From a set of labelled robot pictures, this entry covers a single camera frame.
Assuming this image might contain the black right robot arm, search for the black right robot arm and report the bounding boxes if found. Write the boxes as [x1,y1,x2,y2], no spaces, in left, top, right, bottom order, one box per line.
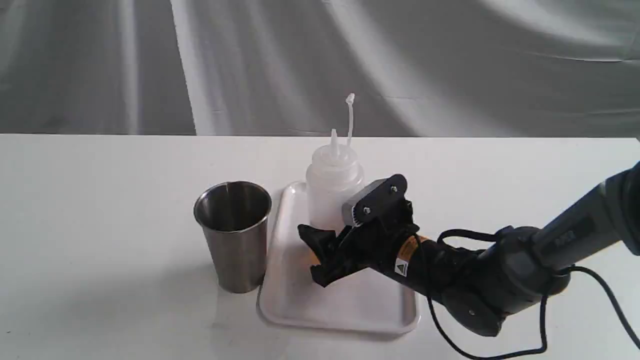
[297,165,639,337]

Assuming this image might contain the translucent squeeze bottle amber liquid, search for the translucent squeeze bottle amber liquid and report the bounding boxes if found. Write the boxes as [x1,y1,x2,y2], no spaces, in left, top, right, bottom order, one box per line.
[305,93,365,235]

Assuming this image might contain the stainless steel cup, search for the stainless steel cup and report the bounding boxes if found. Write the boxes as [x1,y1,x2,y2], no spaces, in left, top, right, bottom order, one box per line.
[193,181,273,294]

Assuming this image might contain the black cable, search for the black cable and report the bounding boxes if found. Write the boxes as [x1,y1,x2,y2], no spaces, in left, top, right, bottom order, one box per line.
[412,229,640,360]

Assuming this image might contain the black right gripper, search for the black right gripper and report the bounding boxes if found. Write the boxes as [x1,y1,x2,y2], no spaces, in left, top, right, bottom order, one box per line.
[297,200,501,337]

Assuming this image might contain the grey backdrop cloth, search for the grey backdrop cloth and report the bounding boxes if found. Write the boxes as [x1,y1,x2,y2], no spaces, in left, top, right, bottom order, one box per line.
[0,0,640,137]

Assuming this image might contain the white plastic tray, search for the white plastic tray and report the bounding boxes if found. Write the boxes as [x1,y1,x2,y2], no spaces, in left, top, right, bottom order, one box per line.
[257,181,421,337]

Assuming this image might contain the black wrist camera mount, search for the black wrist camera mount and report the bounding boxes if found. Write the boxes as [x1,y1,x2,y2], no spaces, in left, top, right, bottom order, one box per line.
[341,173,408,227]

